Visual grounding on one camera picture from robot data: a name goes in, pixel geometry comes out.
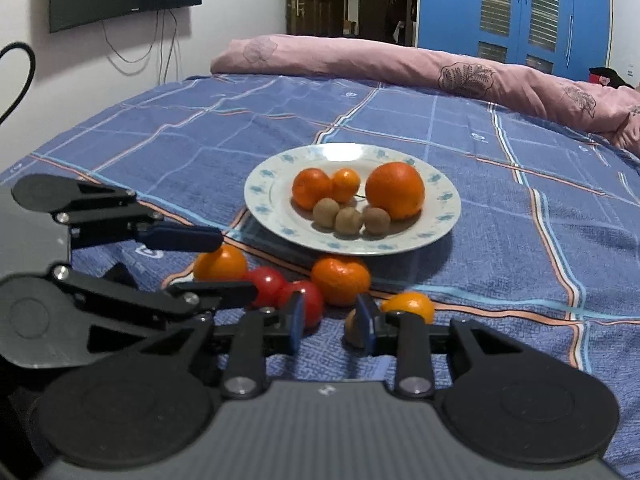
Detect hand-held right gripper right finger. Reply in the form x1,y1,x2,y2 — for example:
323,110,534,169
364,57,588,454
355,294,531,401

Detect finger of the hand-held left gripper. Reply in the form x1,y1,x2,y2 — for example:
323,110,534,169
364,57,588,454
54,180,224,254
50,263,260,356

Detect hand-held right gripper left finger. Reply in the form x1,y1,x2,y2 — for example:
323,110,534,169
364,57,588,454
135,291,307,401

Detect brown longan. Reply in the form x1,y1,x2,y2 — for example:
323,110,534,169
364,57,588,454
362,206,391,236
313,198,341,229
344,308,371,350
335,207,364,236

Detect red tomato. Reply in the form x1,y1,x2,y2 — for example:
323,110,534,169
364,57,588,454
245,267,290,309
277,280,325,328

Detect orange tangerine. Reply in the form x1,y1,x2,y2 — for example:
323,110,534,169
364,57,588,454
291,167,332,211
381,292,436,326
311,255,372,308
193,244,249,282

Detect large orange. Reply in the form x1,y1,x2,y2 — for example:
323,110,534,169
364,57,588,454
365,162,426,221

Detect small yellow-orange tangerine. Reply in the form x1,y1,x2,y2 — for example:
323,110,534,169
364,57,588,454
331,168,362,204

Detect white floral plate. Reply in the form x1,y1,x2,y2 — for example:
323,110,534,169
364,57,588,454
244,143,462,256

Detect blue plaid bed sheet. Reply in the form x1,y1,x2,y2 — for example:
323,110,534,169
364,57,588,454
0,74,640,411

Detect pink floral quilt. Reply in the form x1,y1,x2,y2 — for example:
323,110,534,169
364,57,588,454
210,35,640,156

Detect black and red bag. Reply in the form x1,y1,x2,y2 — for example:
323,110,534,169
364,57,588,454
589,66,636,90

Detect blue wardrobe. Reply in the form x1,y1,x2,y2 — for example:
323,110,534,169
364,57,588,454
417,0,613,81

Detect black cable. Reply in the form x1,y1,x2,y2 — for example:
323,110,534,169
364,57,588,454
0,42,37,126

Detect television cables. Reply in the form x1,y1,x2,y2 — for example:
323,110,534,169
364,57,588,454
102,7,182,86

